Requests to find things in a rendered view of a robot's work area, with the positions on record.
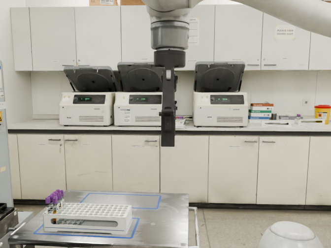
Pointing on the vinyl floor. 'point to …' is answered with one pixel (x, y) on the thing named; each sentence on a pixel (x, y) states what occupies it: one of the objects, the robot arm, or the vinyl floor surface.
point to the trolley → (173, 241)
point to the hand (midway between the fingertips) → (169, 136)
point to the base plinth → (218, 205)
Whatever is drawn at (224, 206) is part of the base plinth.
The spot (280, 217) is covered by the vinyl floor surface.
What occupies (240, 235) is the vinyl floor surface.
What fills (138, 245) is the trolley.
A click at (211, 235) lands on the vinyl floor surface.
